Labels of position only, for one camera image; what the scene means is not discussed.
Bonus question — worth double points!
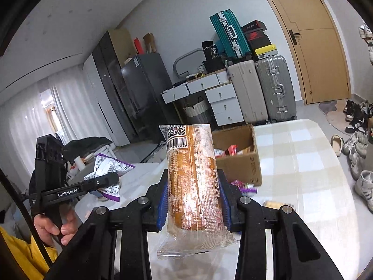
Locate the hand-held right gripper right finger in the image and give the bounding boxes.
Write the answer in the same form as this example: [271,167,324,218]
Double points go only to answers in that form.
[217,169,344,280]

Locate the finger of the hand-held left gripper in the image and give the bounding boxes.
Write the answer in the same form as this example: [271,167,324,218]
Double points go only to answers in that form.
[83,173,120,192]

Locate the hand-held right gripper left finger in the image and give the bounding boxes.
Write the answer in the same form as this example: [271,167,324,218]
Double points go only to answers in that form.
[44,169,170,280]

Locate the white purple-trimmed snack packet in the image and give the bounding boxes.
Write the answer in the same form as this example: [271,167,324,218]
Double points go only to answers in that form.
[84,153,136,202]

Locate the purple pink snack packet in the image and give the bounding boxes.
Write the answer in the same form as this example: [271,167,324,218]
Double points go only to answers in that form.
[230,179,258,194]

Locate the orange bread packet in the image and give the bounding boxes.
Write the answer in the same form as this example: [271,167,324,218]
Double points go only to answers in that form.
[157,123,238,260]

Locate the cardboard box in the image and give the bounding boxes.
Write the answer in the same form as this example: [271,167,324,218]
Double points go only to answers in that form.
[211,124,263,187]

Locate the clear cracker packet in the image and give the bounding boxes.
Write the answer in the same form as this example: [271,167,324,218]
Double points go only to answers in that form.
[262,200,296,212]

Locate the person's left forearm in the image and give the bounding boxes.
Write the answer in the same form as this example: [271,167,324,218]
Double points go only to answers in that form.
[0,226,59,280]

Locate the person's left hand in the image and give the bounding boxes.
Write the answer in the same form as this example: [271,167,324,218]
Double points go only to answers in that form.
[33,206,80,247]

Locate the black cloth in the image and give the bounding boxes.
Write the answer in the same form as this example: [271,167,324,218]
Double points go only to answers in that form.
[62,137,113,159]

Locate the white curtain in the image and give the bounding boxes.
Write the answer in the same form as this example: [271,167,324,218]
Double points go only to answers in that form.
[0,70,97,181]

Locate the window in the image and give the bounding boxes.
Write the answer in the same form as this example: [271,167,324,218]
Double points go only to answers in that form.
[39,89,63,136]

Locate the dark glass cabinet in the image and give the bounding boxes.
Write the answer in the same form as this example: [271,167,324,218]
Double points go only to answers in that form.
[92,31,139,143]

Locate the dark grey fridge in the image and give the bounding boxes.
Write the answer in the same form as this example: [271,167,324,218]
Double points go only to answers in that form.
[120,53,175,137]

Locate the woven laundry basket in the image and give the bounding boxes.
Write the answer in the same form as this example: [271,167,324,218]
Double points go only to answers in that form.
[183,96,210,124]

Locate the white drawer desk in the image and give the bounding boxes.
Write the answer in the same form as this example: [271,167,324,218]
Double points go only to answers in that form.
[162,70,245,126]

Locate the beige suitcase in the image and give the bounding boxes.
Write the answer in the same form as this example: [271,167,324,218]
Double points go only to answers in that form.
[227,60,269,124]

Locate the beige slipper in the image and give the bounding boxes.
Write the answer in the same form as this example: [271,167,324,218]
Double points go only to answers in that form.
[331,134,344,156]

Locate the silver suitcase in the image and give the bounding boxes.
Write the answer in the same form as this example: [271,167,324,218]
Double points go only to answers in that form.
[256,55,298,123]

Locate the oval mirror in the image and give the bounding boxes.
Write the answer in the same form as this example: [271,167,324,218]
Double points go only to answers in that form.
[173,49,204,78]

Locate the large cardboard sheet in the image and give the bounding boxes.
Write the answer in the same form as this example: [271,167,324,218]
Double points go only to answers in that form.
[109,28,137,62]

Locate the beige round doormat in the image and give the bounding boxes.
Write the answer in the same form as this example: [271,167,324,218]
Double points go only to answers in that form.
[325,102,353,133]

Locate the grey floor mat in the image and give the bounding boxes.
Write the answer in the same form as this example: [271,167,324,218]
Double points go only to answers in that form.
[318,101,338,114]

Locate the small cardboard piece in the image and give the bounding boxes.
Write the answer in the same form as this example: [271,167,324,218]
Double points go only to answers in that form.
[143,33,156,53]

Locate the pile of assorted shoes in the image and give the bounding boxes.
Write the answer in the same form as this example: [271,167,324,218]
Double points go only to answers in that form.
[342,99,373,213]

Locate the black bag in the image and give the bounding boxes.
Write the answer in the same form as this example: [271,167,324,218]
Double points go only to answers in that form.
[202,40,225,72]

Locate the plain black shoe box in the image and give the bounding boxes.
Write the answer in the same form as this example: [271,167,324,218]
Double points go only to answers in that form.
[249,36,273,50]

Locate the wooden door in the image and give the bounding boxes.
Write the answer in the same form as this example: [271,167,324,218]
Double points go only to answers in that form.
[252,0,350,104]

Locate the teal suitcase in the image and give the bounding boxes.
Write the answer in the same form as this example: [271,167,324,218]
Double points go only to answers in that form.
[209,9,252,59]

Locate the red black shoe box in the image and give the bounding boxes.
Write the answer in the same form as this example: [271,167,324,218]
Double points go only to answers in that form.
[245,31,270,43]

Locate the flat black shoe box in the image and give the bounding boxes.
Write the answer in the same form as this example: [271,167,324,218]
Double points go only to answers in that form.
[241,20,267,32]

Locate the rows of sneakers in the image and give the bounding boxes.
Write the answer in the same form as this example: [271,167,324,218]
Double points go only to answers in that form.
[358,23,373,65]

